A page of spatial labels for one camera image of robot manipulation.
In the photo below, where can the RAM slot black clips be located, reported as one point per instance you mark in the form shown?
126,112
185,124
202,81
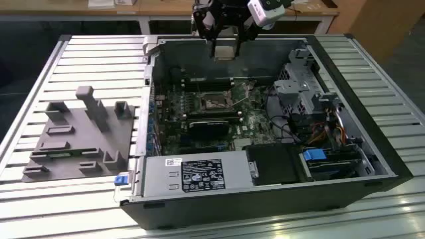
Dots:
214,113
210,88
214,117
210,82

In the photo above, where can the black drive bay shroud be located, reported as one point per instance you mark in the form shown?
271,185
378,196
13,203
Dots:
277,164

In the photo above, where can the black graphics card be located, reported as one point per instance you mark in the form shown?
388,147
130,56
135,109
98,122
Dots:
210,129

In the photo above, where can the green motherboard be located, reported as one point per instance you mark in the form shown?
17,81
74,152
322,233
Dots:
259,124

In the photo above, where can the CPU socket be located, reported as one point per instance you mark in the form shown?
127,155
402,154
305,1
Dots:
213,102

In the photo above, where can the thin metal locking lever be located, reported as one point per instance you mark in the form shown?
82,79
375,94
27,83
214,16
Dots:
241,100

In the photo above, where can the black open PC case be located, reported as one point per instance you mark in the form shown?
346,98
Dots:
233,211

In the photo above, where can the green RAM stick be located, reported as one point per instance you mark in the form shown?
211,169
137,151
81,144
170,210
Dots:
61,155

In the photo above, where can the blue plastic latch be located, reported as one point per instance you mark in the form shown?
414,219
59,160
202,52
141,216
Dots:
121,180

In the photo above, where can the RAM slot white clips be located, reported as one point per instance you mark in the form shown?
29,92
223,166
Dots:
210,85
210,79
214,115
214,120

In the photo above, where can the plain white box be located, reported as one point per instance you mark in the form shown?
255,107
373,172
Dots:
99,3

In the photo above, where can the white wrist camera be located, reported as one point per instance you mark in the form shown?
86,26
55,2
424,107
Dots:
266,13

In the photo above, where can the white box black label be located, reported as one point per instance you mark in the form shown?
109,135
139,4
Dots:
126,2

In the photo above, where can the silver power supply unit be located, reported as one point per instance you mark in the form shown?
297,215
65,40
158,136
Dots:
159,174

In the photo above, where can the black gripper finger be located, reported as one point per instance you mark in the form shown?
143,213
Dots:
206,27
250,30

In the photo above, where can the silver drive cage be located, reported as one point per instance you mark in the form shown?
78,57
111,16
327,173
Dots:
299,99

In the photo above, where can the square silver CPU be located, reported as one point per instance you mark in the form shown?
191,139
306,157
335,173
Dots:
226,53

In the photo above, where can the silver chipset heatsink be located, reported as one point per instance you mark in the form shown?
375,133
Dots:
243,144

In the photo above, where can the silver disk bay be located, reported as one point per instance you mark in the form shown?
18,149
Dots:
369,164

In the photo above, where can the wooden cabinet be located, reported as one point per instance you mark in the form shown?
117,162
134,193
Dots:
382,25

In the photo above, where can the blue disk carrier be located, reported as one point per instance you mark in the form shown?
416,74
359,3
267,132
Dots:
315,155

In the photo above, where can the grey parts rack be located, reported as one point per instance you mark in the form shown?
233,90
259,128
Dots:
83,149

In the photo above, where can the wooden desk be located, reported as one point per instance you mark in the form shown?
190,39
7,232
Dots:
66,11

